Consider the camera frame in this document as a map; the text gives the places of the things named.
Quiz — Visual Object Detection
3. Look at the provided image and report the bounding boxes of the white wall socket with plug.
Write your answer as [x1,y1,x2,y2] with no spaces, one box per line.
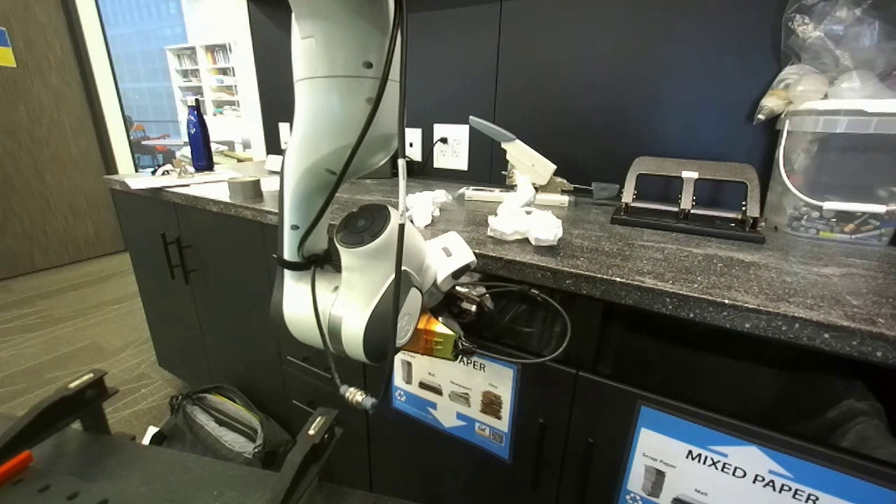
[434,123,470,171]

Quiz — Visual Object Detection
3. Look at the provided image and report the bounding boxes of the clear plastic bag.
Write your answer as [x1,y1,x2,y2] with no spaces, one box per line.
[752,0,896,123]

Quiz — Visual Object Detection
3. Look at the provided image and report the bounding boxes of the paper pile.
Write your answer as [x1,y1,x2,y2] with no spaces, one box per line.
[487,182,563,247]

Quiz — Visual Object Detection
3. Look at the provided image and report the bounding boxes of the left mixed paper bin sign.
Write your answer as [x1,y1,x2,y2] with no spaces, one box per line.
[392,349,518,461]

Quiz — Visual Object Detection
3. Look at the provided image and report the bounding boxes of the blue water bottle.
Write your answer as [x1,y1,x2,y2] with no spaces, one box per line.
[186,98,211,171]

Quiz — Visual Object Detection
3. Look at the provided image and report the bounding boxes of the white bookshelf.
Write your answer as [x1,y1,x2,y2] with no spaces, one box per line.
[167,42,251,154]

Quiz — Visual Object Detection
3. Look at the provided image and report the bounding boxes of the grey black backpack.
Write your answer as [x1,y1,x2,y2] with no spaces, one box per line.
[147,384,291,466]

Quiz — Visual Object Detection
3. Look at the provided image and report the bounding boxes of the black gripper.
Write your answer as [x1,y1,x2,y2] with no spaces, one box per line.
[444,270,496,321]

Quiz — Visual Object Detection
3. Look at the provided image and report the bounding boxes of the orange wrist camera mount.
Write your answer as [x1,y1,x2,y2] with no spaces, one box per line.
[405,314,462,361]

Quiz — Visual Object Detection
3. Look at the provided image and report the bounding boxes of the white wall outlet plate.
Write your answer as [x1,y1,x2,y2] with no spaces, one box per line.
[403,125,421,161]

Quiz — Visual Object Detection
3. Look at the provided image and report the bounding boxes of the mixed paper bin sign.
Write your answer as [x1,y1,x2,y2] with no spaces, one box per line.
[615,406,896,504]
[392,349,518,461]

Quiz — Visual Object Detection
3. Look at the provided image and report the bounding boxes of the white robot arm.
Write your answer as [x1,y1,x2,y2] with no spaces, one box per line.
[280,0,475,364]

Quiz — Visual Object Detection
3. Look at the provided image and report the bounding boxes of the small crumpled paper left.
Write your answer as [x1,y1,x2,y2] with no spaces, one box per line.
[405,189,449,228]

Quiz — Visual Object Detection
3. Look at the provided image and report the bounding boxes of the black cabinet doors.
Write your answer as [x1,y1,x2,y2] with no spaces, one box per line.
[112,192,280,403]

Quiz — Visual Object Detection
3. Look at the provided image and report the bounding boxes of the black drawer stack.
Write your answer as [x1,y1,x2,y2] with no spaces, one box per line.
[280,343,368,490]

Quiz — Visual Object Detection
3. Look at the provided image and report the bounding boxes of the clear plastic container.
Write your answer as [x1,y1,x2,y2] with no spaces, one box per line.
[764,98,896,247]

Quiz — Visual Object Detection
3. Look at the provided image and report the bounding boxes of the white marker pen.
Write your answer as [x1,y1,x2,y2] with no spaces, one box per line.
[459,185,570,206]

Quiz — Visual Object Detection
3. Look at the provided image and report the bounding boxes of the right mixed paper bin sign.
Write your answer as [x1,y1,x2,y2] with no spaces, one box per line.
[615,406,896,504]

